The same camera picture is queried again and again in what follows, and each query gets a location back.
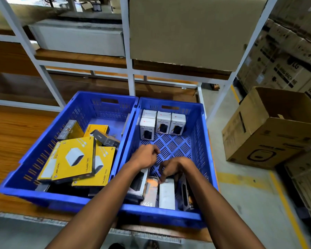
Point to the person's right hand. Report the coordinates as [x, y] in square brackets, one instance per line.
[177, 165]

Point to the person's left hand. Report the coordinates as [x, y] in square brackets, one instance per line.
[144, 156]

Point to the person's right fingers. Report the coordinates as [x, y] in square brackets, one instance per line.
[165, 171]

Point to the person's left fingers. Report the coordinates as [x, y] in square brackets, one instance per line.
[153, 152]

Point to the person's left forearm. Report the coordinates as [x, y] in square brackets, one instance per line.
[98, 207]

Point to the person's right forearm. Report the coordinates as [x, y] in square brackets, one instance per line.
[217, 212]

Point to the plain white box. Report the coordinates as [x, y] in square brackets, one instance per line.
[167, 195]

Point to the white charger box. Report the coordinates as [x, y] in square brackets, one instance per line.
[163, 123]
[147, 128]
[149, 114]
[177, 124]

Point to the grey printed box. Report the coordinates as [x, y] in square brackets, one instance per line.
[149, 194]

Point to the white and black box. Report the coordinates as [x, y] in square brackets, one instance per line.
[138, 184]

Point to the dark product box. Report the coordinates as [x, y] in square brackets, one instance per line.
[187, 194]

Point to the blue plastic crate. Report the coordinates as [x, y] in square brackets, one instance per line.
[33, 163]
[197, 142]

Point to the dark grey box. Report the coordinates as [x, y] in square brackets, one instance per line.
[106, 139]

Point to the small yellow box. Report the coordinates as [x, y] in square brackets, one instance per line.
[96, 128]

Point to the large yellow adapter box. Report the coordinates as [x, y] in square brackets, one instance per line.
[74, 159]

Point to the white metal shelf rack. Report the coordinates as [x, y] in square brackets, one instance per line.
[129, 72]

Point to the grey and yellow box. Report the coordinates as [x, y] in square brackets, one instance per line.
[70, 130]

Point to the person's left shoe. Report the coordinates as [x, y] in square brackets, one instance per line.
[116, 246]

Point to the open brown cardboard box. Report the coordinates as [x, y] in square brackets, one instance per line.
[264, 132]

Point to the large brown cardboard carton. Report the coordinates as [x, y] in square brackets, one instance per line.
[194, 31]

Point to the long white box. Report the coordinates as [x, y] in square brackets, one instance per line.
[77, 36]

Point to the brown carton with grid print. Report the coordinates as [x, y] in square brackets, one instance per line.
[307, 178]

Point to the stack of printed cardboard cartons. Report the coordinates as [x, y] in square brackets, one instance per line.
[287, 59]

